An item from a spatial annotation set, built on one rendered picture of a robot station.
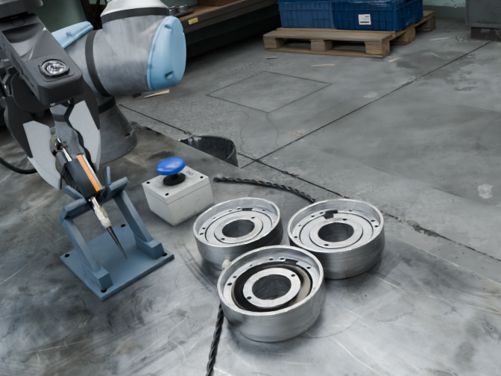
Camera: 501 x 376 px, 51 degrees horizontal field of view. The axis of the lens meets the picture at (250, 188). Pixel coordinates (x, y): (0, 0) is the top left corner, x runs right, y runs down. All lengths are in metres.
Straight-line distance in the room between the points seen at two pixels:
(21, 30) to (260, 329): 0.38
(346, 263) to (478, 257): 1.39
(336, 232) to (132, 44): 0.47
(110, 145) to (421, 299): 0.63
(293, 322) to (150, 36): 0.56
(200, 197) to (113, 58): 0.30
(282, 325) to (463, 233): 1.58
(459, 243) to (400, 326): 1.47
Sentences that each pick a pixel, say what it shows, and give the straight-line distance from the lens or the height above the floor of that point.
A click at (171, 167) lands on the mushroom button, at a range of 0.71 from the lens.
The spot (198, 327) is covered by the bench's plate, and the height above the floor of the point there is 0.80.
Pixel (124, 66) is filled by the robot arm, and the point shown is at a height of 0.97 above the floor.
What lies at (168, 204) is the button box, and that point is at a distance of 0.70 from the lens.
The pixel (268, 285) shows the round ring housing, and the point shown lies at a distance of 0.55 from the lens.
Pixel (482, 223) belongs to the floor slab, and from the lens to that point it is 2.08.
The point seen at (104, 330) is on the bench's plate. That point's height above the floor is 0.80.
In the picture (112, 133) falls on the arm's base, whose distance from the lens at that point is 0.98.
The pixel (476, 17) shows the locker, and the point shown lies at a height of 0.17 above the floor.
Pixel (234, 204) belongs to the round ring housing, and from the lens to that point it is 0.66.
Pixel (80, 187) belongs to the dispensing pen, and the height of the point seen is 0.91.
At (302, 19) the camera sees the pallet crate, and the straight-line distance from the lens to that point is 4.70.
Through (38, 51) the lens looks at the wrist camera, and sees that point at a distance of 0.57.
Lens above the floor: 1.16
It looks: 28 degrees down
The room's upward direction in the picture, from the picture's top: 12 degrees counter-clockwise
